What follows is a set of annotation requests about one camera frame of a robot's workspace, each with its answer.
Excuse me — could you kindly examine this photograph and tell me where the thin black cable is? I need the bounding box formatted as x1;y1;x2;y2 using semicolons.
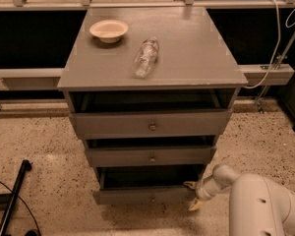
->
0;172;42;236

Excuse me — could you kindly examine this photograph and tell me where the metal railing frame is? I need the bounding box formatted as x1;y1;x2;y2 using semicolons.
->
0;0;295;120

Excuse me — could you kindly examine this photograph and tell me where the white paper bowl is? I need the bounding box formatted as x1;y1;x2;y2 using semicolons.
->
89;20;129;43

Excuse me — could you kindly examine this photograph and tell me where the black stand leg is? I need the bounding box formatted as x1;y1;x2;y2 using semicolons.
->
0;159;31;236

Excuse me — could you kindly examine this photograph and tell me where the grey top drawer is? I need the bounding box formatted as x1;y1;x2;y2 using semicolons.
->
70;110;232;140

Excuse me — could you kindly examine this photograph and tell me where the grey wooden drawer cabinet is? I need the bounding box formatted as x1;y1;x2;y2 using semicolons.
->
57;6;249;191

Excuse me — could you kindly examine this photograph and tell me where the grey middle drawer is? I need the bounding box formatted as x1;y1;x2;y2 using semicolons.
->
86;146;216;167

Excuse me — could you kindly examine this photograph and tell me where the clear plastic water bottle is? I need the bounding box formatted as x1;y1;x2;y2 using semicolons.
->
132;36;159;78

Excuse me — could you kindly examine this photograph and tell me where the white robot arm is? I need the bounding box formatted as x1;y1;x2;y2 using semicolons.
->
184;164;295;236

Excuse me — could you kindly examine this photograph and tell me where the grey bottom drawer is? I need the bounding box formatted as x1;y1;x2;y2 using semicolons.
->
93;164;204;205

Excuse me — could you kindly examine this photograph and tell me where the grey drawer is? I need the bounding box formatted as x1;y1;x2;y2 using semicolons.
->
86;146;216;167
93;164;204;205
70;110;232;140

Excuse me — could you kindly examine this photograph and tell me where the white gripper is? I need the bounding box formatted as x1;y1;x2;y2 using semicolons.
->
183;176;225;211

